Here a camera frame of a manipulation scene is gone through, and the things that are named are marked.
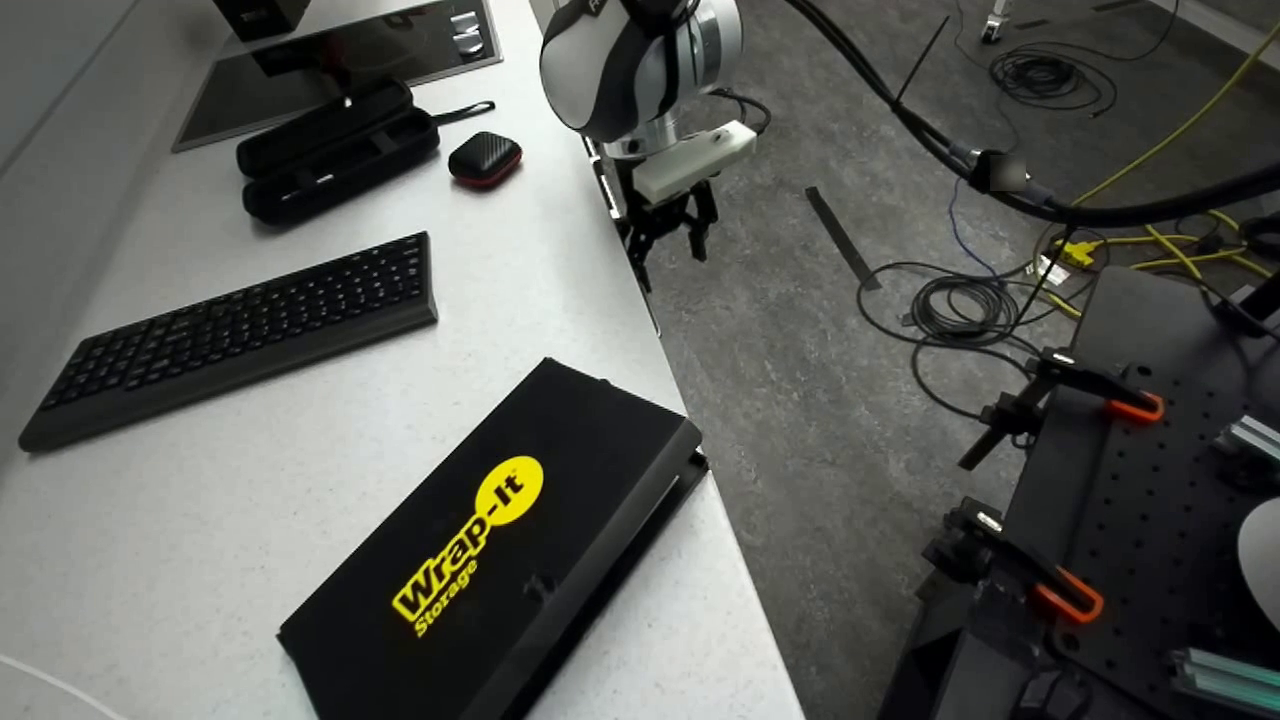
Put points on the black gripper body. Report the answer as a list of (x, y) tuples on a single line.
[(660, 211)]

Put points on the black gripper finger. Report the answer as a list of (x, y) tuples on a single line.
[(641, 263), (696, 239)]

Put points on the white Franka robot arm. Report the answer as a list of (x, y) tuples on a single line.
[(626, 62)]

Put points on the flat black bar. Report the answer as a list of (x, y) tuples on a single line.
[(843, 239)]

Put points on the small black red case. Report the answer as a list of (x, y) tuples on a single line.
[(485, 163)]

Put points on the long black zipper case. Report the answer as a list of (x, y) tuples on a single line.
[(332, 152)]

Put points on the black Wrap-It storage pouch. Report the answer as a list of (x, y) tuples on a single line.
[(492, 561)]

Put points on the orange black clamp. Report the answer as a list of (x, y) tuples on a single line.
[(1025, 565), (1066, 384)]

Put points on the black computer keyboard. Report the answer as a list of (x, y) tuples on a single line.
[(243, 332)]

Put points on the black box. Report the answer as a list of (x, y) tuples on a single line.
[(261, 15)]

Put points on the black perforated robot table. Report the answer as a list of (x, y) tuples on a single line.
[(1145, 534)]

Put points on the aluminium extrusion bar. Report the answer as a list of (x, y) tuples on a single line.
[(1255, 446), (1227, 682)]

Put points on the white round disc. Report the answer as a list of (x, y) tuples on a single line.
[(1265, 561)]

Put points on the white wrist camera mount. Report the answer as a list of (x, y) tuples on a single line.
[(694, 152)]

